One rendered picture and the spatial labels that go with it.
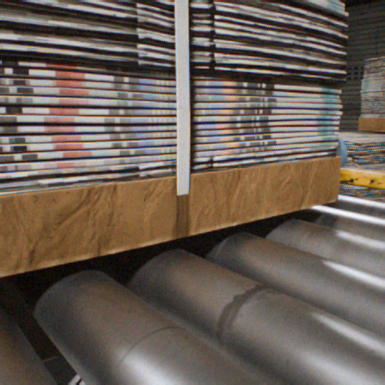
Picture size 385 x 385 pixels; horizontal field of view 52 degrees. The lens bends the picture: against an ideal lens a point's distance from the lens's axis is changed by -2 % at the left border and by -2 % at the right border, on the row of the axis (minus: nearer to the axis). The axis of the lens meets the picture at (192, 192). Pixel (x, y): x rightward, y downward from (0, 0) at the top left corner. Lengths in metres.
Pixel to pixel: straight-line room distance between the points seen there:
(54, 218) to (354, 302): 0.17
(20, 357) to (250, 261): 0.17
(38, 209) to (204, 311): 0.10
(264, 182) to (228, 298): 0.13
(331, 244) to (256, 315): 0.14
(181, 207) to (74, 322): 0.10
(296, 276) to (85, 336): 0.13
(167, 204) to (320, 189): 0.17
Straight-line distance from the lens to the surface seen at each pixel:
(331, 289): 0.25
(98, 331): 0.20
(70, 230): 0.24
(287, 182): 0.35
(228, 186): 0.30
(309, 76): 0.36
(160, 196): 0.26
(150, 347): 0.18
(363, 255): 0.31
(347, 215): 0.40
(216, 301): 0.23
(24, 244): 0.23
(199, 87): 0.29
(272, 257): 0.28
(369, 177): 0.54
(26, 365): 0.18
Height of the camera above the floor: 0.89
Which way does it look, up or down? 11 degrees down
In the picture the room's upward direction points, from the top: straight up
